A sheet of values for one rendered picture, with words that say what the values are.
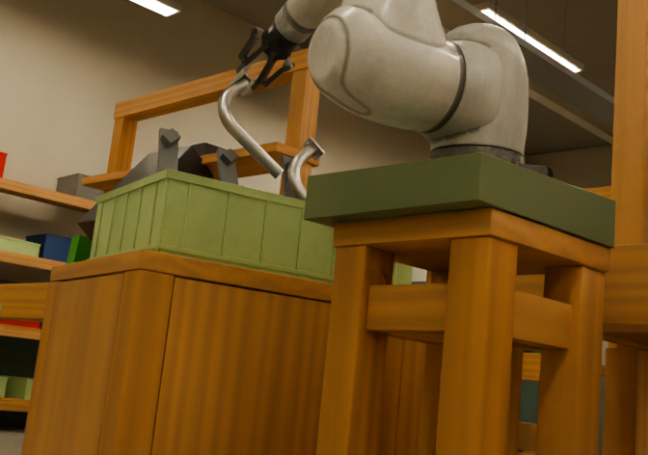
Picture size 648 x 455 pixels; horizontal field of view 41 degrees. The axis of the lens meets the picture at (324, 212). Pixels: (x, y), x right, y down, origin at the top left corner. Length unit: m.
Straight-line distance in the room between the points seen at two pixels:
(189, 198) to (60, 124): 6.93
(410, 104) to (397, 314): 0.32
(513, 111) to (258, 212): 0.59
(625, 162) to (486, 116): 1.10
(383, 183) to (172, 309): 0.49
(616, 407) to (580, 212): 1.04
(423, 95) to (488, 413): 0.47
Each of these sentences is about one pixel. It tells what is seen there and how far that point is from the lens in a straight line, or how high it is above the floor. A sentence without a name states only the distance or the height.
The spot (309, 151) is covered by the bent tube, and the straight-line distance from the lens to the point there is 2.19.
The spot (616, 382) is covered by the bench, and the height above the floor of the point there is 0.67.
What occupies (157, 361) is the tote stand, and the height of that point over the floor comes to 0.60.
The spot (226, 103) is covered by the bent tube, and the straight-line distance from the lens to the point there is 2.12.
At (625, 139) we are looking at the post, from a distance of 2.48.
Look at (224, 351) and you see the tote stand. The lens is 1.64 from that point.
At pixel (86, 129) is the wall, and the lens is 8.73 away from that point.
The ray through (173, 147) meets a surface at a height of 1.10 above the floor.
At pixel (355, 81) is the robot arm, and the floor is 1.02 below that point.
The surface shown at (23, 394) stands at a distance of 7.73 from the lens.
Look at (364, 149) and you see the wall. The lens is 11.29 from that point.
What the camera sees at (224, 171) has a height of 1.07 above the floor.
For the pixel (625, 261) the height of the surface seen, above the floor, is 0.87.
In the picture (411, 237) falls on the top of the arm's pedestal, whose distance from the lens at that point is 1.31.
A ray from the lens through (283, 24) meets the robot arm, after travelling 2.01.
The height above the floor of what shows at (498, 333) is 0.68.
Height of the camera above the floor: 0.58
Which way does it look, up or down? 12 degrees up
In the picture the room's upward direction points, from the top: 6 degrees clockwise
